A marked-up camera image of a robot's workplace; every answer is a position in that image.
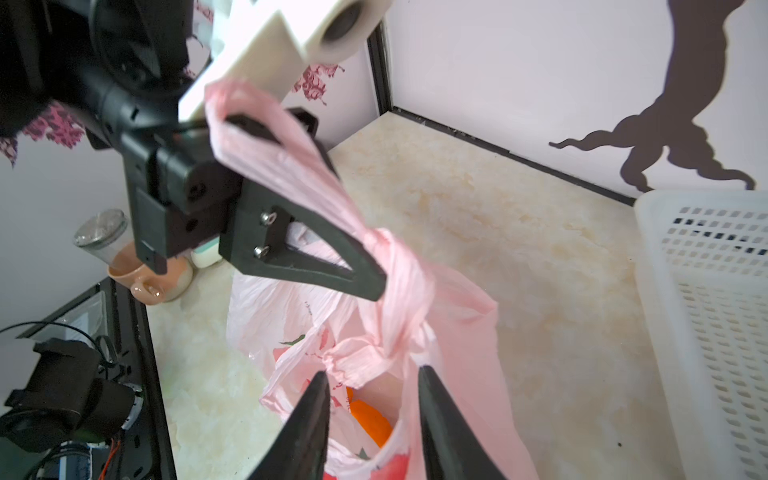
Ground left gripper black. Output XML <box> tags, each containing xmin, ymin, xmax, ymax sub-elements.
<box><xmin>120</xmin><ymin>110</ymin><xmax>387</xmax><ymax>301</ymax></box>

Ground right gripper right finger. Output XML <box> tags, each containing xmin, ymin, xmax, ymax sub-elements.
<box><xmin>418</xmin><ymin>365</ymin><xmax>505</xmax><ymax>480</ymax></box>

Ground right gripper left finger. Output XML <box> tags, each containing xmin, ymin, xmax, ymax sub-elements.
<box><xmin>247</xmin><ymin>371</ymin><xmax>331</xmax><ymax>480</ymax></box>

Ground pink printed plastic bag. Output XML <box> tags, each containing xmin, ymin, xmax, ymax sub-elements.
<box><xmin>205</xmin><ymin>80</ymin><xmax>536</xmax><ymax>479</ymax></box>

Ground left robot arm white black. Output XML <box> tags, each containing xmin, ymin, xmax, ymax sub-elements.
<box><xmin>1</xmin><ymin>1</ymin><xmax>389</xmax><ymax>301</ymax></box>

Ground mint green cutting board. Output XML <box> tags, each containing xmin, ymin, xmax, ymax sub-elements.
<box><xmin>189</xmin><ymin>237</ymin><xmax>223</xmax><ymax>269</ymax></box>

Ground pink cup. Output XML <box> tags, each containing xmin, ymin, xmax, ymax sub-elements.
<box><xmin>108</xmin><ymin>242</ymin><xmax>194</xmax><ymax>306</ymax></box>

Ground clear glass jar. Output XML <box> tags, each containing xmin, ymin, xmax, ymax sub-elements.
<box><xmin>73</xmin><ymin>208</ymin><xmax>135</xmax><ymax>269</ymax></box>

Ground white perforated plastic basket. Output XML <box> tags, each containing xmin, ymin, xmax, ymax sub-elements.
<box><xmin>634</xmin><ymin>191</ymin><xmax>767</xmax><ymax>479</ymax></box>

